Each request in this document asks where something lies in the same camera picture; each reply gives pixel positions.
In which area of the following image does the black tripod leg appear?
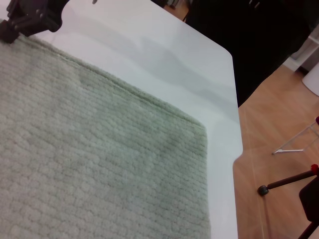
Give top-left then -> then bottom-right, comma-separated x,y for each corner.
258,169 -> 319,197

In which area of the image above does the green terry towel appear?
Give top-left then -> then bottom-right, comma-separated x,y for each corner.
0,34 -> 212,239

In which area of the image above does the white round base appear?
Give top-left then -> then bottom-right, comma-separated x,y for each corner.
302,67 -> 319,97

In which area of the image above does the large black object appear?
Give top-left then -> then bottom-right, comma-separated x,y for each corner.
185,0 -> 314,108

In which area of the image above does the white shelf unit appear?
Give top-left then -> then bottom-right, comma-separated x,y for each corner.
283,31 -> 319,73

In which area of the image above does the black panel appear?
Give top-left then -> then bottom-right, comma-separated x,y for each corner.
296,178 -> 319,239

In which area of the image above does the white metal frame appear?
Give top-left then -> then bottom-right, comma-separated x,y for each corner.
271,121 -> 319,155

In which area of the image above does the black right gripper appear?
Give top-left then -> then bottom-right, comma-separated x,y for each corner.
0,0 -> 68,44

